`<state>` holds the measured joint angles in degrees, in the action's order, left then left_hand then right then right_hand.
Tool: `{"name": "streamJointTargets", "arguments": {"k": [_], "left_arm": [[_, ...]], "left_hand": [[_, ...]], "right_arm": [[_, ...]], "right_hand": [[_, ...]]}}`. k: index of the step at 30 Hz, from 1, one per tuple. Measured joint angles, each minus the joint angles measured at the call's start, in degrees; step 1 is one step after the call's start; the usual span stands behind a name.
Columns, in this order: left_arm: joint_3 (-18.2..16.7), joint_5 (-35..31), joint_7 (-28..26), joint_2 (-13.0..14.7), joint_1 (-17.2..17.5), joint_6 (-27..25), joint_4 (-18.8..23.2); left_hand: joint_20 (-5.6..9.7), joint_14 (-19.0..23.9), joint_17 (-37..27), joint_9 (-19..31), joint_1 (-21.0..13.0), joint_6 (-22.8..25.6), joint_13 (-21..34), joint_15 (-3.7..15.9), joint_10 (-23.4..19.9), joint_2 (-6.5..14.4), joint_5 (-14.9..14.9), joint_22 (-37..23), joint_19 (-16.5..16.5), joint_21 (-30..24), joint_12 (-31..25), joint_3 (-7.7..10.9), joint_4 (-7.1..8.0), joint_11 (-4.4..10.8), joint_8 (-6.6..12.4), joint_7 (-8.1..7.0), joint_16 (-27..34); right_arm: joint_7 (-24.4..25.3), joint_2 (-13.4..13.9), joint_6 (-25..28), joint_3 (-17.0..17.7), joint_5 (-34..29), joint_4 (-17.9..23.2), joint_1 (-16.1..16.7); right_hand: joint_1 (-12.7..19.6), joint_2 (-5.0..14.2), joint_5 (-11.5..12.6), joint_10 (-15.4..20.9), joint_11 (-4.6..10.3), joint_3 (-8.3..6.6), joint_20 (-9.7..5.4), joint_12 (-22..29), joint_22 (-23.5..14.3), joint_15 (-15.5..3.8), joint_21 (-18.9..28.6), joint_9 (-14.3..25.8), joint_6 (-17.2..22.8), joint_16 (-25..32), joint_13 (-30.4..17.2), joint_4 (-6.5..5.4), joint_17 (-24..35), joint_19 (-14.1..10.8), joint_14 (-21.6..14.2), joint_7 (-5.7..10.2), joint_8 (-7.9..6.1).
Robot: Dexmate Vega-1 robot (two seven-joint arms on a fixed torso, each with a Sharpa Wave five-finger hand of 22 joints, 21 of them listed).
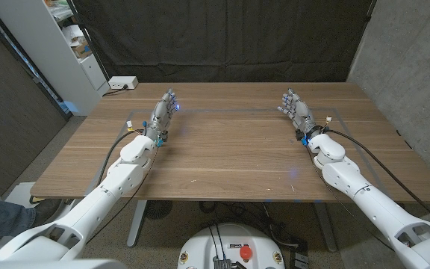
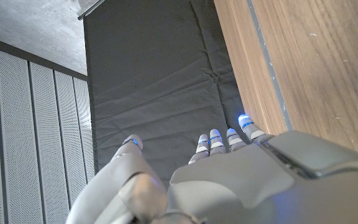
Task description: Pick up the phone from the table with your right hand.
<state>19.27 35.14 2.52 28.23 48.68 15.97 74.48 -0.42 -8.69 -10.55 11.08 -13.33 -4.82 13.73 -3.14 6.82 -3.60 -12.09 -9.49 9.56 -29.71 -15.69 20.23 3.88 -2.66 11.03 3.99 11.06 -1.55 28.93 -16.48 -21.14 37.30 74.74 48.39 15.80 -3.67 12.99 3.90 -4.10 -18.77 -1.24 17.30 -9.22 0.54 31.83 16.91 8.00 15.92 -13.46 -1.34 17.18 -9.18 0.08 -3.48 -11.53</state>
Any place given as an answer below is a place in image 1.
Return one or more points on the white power strip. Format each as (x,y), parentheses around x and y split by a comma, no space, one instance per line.
(121,82)

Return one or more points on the grey tape rectangle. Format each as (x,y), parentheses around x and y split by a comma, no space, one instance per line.
(237,110)

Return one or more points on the black backdrop stand pole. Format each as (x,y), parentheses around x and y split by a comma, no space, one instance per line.
(88,41)

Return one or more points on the white floor platform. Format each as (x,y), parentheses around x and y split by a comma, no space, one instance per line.
(21,194)

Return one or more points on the round black floor device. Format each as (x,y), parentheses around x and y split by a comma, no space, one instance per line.
(158,209)

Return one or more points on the black backdrop curtain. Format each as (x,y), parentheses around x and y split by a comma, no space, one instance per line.
(218,37)

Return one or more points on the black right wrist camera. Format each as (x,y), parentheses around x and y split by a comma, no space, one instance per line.
(299,134)

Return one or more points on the white shelf cabinet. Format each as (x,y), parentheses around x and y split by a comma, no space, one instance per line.
(43,48)

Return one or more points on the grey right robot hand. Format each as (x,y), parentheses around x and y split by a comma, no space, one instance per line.
(300,111)

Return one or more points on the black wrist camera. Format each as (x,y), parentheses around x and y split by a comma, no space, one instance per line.
(164,136)
(299,134)

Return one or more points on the red emergency stop button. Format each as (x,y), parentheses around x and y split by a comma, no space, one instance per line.
(245,252)

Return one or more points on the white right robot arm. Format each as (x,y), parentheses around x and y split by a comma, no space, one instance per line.
(349,175)

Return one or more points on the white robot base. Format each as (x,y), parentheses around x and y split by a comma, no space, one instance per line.
(200,246)

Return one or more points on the grey table leg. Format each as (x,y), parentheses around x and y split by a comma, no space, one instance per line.
(325,228)
(136,224)

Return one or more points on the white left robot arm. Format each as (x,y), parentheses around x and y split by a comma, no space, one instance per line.
(118,179)

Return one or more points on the person's dark shoe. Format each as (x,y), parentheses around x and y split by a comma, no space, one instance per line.
(47,211)

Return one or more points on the white paper stack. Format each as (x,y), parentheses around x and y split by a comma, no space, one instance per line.
(71,33)

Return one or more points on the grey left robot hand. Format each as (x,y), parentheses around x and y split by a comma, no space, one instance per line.
(161,114)

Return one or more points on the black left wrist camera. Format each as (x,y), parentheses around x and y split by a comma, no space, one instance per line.
(164,136)

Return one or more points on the cardboard box with blue tape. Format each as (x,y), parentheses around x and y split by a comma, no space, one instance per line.
(82,50)

